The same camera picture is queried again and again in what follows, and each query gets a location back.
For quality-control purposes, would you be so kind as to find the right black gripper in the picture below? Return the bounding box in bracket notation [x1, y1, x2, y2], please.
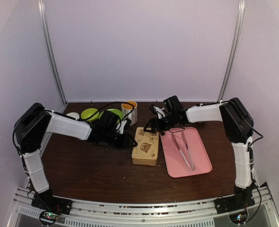
[143, 113, 176, 133]

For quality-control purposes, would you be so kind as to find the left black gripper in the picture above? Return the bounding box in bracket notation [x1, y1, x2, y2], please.
[103, 128, 137, 148]

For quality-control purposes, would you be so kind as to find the bear print tin lid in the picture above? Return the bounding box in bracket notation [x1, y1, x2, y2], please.
[131, 127, 159, 158]

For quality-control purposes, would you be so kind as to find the beige tin box base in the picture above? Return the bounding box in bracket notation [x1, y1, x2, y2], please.
[132, 157, 157, 166]

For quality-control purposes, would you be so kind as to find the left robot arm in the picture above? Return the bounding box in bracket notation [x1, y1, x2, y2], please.
[12, 102, 138, 210]

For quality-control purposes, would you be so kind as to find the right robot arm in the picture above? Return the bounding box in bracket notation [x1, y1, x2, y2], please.
[144, 96, 254, 209]

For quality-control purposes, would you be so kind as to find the green saucer plate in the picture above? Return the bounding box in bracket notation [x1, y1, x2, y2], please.
[98, 108, 123, 120]

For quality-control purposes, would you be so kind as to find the white floral mug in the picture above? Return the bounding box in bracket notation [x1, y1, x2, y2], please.
[121, 100, 138, 126]

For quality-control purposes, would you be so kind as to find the pink plastic tray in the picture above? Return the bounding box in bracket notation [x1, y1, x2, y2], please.
[160, 127, 212, 178]

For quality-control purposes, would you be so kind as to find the green small bowl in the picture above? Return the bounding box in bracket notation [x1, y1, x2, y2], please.
[81, 108, 99, 122]

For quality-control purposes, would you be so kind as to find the black white dotted cup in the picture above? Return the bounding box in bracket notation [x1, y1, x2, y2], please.
[66, 112, 80, 120]

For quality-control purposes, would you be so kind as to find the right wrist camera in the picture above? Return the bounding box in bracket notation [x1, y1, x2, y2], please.
[149, 105, 166, 119]

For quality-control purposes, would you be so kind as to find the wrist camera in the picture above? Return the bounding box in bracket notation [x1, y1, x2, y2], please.
[116, 119, 131, 134]
[149, 105, 166, 119]

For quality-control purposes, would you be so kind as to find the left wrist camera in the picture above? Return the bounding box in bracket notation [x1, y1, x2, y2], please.
[116, 119, 131, 134]

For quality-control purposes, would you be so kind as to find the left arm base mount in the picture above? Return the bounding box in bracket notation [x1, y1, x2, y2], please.
[31, 195, 72, 226]

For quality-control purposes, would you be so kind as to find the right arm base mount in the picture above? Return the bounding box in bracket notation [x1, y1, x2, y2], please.
[214, 195, 255, 225]

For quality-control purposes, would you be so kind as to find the aluminium front rail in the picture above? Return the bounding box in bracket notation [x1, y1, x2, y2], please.
[8, 185, 279, 227]

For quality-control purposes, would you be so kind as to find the right aluminium frame post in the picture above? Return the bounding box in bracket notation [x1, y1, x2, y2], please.
[217, 0, 246, 101]

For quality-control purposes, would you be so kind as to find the aluminium frame post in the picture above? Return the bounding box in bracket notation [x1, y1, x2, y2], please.
[38, 0, 68, 105]
[217, 0, 246, 101]

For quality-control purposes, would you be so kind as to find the left aluminium frame post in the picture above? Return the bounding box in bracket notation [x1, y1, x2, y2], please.
[38, 0, 68, 105]

